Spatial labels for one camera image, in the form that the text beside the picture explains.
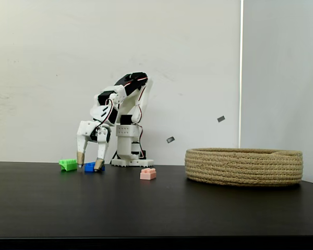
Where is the woven rope basket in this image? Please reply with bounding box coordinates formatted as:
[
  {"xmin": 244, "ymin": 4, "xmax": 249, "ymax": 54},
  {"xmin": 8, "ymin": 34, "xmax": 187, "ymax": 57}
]
[{"xmin": 185, "ymin": 147, "xmax": 304, "ymax": 187}]

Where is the red black white servo cable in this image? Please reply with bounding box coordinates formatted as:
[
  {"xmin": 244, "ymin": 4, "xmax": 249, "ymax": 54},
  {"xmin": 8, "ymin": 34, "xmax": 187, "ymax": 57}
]
[{"xmin": 93, "ymin": 97, "xmax": 116, "ymax": 131}]

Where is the blue lego block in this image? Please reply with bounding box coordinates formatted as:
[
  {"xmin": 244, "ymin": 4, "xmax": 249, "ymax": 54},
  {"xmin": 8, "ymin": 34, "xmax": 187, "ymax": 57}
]
[{"xmin": 83, "ymin": 161, "xmax": 105, "ymax": 173}]

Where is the pink lego block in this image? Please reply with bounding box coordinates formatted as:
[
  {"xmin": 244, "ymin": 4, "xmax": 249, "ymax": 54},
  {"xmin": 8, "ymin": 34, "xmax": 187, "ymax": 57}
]
[{"xmin": 139, "ymin": 168, "xmax": 157, "ymax": 181}]

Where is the green lego block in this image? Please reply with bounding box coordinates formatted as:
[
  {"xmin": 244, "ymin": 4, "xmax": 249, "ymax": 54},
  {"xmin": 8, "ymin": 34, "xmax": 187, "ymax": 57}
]
[{"xmin": 58, "ymin": 158, "xmax": 78, "ymax": 172}]

